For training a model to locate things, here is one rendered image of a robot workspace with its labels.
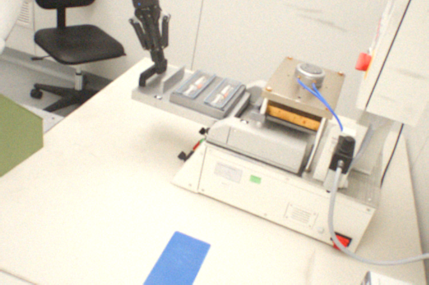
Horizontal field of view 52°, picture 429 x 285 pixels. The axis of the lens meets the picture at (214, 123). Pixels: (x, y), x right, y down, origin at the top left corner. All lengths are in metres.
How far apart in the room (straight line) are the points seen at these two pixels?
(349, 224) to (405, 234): 0.27
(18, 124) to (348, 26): 1.92
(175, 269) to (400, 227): 0.69
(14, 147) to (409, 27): 1.00
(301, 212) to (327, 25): 1.64
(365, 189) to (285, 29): 1.66
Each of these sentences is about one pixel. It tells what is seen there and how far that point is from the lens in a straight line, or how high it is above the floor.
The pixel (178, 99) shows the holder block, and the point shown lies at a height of 0.99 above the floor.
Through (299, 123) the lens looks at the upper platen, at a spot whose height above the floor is 1.04.
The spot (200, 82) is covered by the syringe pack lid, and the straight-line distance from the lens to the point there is 1.28.
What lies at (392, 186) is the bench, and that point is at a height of 0.75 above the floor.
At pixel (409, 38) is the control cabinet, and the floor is 1.33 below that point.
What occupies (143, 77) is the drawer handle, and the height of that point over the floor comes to 1.00.
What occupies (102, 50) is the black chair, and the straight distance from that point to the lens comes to 2.71.
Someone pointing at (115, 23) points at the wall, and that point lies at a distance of 3.05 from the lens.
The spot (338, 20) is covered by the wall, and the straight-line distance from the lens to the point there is 2.64.
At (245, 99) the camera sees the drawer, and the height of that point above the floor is 0.97.
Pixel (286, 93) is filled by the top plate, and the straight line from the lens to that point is 1.09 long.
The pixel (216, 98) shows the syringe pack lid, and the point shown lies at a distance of 1.21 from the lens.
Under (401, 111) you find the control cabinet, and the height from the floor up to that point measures 1.18.
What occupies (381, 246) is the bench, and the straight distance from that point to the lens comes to 1.32.
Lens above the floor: 1.57
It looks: 31 degrees down
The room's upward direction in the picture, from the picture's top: 12 degrees clockwise
